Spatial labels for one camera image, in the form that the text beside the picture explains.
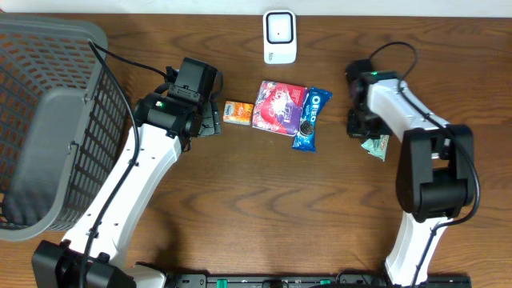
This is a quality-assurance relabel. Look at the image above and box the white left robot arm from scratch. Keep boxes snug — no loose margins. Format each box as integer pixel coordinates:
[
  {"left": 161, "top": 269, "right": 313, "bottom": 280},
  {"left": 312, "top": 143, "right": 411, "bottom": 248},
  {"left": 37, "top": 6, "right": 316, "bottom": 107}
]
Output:
[{"left": 32, "top": 89, "right": 220, "bottom": 287}]

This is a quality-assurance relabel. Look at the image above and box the orange small box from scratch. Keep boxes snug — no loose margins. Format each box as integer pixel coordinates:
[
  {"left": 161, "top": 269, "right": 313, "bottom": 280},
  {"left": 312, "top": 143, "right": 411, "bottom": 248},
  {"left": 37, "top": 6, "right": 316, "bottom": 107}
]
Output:
[{"left": 222, "top": 101, "right": 254, "bottom": 126}]

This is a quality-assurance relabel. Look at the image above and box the blue Oreo cookie pack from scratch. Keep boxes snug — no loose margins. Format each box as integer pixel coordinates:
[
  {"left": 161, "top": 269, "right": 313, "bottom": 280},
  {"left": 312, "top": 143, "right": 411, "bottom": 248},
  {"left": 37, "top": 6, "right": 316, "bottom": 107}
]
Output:
[{"left": 292, "top": 86, "right": 333, "bottom": 153}]

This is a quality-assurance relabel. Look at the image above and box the grey plastic mesh basket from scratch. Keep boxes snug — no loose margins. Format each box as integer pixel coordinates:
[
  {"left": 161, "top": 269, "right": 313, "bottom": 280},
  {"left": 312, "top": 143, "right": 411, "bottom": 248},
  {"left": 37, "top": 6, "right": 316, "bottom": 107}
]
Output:
[{"left": 1, "top": 14, "right": 126, "bottom": 242}]

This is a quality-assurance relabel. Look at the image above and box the light green snack packet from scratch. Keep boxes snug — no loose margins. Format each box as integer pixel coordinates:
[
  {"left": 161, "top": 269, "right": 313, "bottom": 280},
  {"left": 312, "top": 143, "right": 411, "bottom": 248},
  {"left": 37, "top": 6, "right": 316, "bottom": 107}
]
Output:
[{"left": 361, "top": 135, "right": 390, "bottom": 162}]

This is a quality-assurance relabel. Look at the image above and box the white barcode scanner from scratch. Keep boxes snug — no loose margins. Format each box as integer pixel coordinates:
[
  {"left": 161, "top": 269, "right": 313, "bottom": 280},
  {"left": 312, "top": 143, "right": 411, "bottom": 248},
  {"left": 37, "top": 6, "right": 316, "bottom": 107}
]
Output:
[{"left": 262, "top": 10, "right": 298, "bottom": 65}]

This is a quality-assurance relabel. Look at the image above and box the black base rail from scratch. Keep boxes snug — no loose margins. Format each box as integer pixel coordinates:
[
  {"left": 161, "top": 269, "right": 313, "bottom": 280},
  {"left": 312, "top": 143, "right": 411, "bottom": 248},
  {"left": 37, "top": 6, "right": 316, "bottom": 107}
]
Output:
[{"left": 167, "top": 273, "right": 473, "bottom": 288}]

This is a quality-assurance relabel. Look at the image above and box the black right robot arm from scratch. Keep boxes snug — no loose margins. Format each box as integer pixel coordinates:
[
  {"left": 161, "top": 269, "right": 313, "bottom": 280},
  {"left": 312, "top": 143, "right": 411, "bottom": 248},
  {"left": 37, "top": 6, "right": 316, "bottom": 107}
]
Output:
[{"left": 346, "top": 68, "right": 480, "bottom": 287}]

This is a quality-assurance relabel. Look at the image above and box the red purple snack bag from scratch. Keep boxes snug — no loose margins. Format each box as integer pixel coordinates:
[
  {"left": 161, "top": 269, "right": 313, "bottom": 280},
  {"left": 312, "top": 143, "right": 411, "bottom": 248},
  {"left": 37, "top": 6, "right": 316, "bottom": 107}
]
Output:
[{"left": 252, "top": 81, "right": 308, "bottom": 137}]

